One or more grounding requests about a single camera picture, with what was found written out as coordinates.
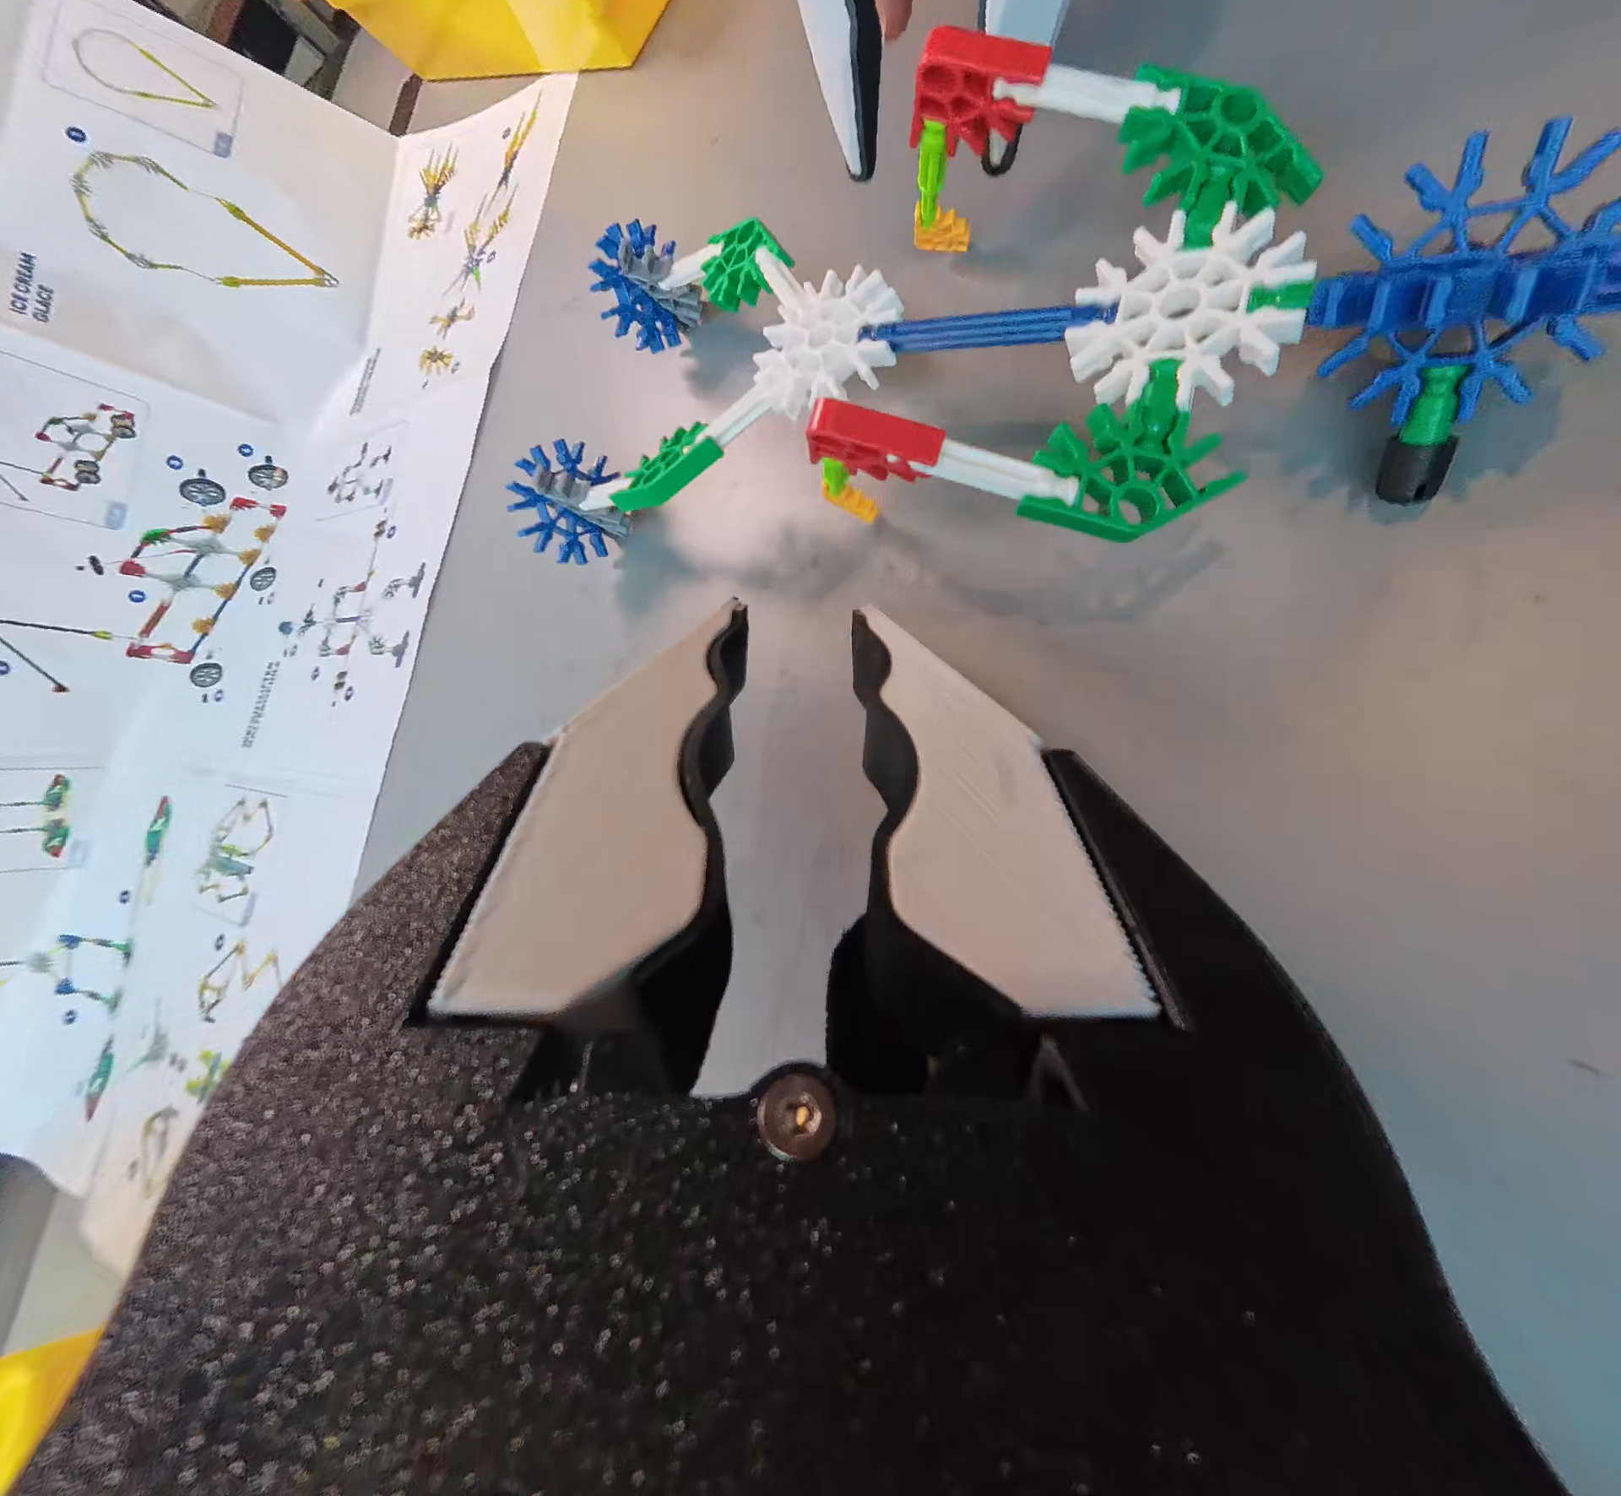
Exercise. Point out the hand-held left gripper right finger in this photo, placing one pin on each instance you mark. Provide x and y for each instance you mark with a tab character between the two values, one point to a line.
1012	888

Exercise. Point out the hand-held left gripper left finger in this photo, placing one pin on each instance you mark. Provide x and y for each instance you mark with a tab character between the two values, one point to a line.
570	888

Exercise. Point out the small orange toy connector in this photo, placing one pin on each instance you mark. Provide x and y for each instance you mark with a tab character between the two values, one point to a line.
851	501
939	233

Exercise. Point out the multicoloured construction toy model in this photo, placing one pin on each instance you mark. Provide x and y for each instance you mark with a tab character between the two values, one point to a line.
1190	298

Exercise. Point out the white instruction sheet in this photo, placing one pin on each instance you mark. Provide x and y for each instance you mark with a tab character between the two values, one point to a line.
188	507

